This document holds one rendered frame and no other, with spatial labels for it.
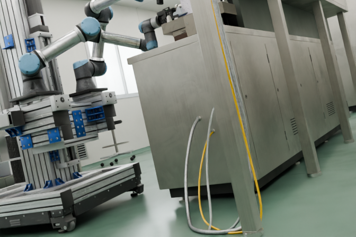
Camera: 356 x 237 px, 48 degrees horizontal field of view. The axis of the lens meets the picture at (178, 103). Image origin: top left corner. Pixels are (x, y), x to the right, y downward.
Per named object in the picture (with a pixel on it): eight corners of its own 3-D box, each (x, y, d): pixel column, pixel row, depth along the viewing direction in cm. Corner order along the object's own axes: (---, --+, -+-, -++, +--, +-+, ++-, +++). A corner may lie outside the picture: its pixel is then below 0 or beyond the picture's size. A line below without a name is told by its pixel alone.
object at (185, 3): (186, 26, 244) (179, -3, 244) (219, 14, 231) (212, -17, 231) (185, 26, 243) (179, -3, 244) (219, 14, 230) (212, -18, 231)
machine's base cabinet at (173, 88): (292, 135, 445) (275, 60, 447) (353, 126, 409) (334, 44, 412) (162, 207, 234) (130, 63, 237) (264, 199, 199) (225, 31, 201)
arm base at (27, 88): (17, 97, 243) (14, 81, 243) (36, 96, 256) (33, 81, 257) (35, 92, 236) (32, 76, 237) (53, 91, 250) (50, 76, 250)
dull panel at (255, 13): (328, 42, 413) (323, 19, 414) (332, 41, 411) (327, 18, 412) (239, 29, 227) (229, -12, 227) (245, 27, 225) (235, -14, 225)
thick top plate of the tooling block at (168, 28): (178, 36, 243) (176, 26, 243) (237, 15, 221) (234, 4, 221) (163, 34, 229) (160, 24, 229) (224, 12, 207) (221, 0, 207)
